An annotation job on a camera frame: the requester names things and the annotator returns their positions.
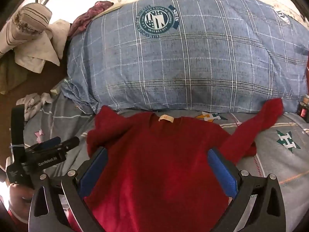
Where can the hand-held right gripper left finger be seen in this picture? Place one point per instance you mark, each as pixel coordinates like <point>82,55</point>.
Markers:
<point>95,171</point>

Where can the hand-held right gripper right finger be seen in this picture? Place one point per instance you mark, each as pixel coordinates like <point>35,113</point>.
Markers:
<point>222,171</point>

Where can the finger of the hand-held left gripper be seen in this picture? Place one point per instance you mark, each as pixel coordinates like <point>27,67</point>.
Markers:
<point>50,142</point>
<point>70,143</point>

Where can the red sweater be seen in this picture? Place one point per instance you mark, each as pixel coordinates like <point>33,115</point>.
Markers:
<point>157,164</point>

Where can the person's left forearm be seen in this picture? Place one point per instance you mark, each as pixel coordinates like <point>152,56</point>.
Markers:
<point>17,216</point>

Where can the person's left hand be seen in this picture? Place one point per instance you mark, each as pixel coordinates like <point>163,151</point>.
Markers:
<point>19,197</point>

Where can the crumpled white patterned cloth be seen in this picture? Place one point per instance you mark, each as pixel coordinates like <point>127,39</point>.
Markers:
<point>31,104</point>

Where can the grey star print bed sheet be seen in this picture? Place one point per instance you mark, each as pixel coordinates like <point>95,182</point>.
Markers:
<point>277,166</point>

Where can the olive cloth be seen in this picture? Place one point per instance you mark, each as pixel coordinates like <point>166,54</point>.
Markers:
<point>9,75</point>

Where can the small dark bottle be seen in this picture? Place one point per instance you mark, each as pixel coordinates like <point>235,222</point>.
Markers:
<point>303,110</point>

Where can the maroon floral cloth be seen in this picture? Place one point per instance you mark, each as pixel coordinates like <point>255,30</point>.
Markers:
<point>82,21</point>

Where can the beige striped cloth roll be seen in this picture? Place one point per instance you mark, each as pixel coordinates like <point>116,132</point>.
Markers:
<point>24,21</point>

